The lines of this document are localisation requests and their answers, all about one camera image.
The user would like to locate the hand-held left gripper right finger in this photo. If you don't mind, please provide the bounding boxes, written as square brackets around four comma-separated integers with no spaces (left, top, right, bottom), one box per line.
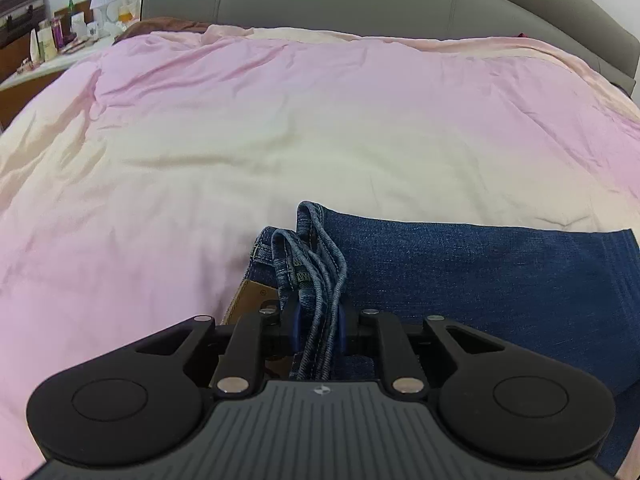
[340,304,507,397]

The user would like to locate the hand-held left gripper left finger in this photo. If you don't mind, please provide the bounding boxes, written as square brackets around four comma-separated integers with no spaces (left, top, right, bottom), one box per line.
[135,300,302,397]

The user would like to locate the blue denim pants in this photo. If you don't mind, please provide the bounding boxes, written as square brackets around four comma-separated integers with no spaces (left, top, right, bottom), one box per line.
[222,201,640,480]

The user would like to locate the pink floral blanket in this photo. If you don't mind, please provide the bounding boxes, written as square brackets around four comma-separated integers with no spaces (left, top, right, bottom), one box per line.
[0,24,640,480]

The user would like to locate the brown pillow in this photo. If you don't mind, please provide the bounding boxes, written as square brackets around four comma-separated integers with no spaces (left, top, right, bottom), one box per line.
[116,17,213,42]

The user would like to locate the grey padded headboard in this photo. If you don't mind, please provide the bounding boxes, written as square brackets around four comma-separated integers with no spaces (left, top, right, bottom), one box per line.
[141,0,640,98]

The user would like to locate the white and wood nightstand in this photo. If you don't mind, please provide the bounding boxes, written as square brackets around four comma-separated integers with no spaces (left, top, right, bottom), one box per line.
[0,34,123,132]

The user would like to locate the white table lamp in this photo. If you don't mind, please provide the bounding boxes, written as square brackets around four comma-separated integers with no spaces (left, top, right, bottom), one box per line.
[89,0,119,37]

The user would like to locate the white cosmetic bottle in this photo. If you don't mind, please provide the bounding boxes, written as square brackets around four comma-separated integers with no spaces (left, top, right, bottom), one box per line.
[30,27,57,64]

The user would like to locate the brown leather case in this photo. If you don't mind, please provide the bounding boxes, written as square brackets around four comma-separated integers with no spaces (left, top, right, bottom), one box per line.
[0,0,47,61]

